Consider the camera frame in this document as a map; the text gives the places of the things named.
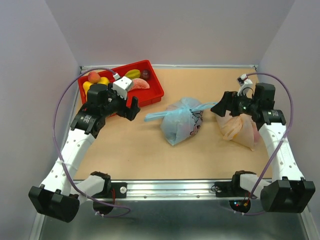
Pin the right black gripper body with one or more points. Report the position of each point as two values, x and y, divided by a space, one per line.
246 105

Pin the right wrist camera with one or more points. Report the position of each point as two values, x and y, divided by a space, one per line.
245 85

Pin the aluminium front rail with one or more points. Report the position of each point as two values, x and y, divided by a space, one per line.
169 190

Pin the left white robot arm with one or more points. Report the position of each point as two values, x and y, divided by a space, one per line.
58 196

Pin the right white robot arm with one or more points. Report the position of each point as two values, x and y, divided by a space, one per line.
289 191

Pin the orange mango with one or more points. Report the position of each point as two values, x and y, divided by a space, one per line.
86 86

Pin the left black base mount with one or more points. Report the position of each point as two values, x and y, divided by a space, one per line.
117 190

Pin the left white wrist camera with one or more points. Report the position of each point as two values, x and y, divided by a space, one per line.
122 86

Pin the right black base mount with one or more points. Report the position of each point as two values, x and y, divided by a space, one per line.
226 189

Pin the peach fruit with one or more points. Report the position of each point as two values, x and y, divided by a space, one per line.
93 77

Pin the yellow pear fruit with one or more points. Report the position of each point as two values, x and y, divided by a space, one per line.
104 81

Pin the red plastic tray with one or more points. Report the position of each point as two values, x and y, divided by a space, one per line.
145 96

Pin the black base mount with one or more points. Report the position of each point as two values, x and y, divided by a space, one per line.
226 189
117 190

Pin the light blue plastic bag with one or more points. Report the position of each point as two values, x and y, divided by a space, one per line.
181 120

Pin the orange plastic bag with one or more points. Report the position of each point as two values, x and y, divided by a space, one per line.
239 129

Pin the yellow green starfruit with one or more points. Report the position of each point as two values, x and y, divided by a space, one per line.
133 74

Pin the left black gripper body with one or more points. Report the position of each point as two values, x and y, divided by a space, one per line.
117 104

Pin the pink grapefruit slice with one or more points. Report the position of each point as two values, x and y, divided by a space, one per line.
139 83

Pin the dark purple plum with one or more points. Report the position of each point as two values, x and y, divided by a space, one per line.
145 74

